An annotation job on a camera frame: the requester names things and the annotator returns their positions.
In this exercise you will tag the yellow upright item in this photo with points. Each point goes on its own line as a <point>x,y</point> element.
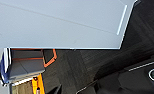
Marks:
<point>38,85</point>

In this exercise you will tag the orange frame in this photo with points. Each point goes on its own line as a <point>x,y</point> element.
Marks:
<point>49,59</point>

